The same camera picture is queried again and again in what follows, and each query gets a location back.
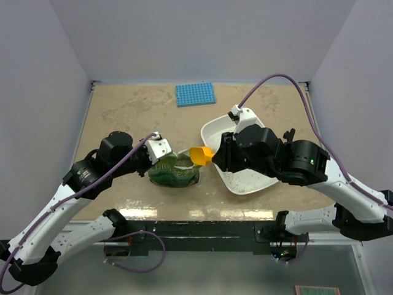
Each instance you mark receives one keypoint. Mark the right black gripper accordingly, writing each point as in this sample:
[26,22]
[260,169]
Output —
[225,156]

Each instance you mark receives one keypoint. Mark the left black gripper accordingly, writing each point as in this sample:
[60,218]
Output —
[149,161]

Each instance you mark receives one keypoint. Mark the orange plastic scoop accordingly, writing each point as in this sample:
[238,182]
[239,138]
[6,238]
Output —
[201,155]

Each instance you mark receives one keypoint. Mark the white litter box tray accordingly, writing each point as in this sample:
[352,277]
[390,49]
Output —
[242,182]

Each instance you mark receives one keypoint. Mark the green litter bag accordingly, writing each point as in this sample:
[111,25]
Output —
[175,170]

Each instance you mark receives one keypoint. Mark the black bag clip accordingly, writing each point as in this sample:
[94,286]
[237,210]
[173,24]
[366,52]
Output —
[289,135]

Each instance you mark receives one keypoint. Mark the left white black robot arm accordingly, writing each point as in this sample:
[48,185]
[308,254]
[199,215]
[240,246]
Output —
[35,253]

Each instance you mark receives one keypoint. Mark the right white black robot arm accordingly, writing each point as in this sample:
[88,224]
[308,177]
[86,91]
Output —
[303,163]

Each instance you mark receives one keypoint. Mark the blue studded plate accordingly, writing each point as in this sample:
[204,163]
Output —
[194,95]

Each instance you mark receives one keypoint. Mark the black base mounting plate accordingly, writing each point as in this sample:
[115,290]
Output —
[256,237]

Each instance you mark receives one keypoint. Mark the pink green board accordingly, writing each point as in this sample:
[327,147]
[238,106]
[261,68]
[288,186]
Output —
[316,290]

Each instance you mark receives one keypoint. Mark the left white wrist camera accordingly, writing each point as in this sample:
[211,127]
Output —
[157,148]

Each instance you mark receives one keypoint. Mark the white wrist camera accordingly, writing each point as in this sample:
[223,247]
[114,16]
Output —
[157,148]
[242,117]

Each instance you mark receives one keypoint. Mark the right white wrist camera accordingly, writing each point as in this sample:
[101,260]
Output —
[242,117]

